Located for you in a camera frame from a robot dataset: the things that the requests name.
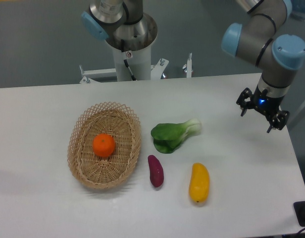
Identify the blue object top right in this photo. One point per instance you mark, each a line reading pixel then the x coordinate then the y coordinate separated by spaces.
pixel 298 9

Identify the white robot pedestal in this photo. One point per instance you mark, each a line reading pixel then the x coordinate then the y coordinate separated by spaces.
pixel 131 47

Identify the woven wicker basket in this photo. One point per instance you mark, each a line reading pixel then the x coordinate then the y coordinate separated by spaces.
pixel 116 120

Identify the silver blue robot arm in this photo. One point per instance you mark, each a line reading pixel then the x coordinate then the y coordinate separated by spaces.
pixel 278 57

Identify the green bok choy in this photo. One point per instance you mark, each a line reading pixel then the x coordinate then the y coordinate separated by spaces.
pixel 167 137

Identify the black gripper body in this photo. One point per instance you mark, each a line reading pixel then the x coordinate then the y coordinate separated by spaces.
pixel 265 105

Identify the black device at table edge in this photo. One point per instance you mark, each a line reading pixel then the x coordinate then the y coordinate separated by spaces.
pixel 299 208

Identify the orange fruit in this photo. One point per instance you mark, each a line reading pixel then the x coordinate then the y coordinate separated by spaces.
pixel 103 145

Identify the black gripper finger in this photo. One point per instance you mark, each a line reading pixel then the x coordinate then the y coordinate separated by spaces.
pixel 278 120
pixel 245 101

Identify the yellow mango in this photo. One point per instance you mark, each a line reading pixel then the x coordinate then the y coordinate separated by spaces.
pixel 199 183

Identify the purple sweet potato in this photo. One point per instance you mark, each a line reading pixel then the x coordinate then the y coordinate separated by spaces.
pixel 156 171

